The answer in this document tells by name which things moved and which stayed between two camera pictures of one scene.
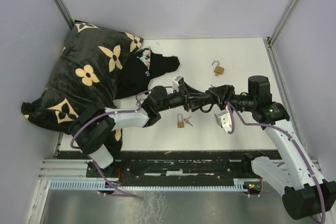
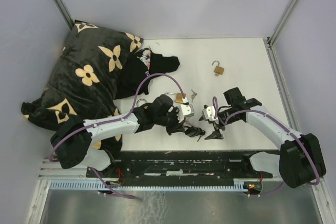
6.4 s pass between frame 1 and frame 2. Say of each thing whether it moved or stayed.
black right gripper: moved
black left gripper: moved
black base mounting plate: stayed
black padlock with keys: moved
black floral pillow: stayed
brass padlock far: stayed
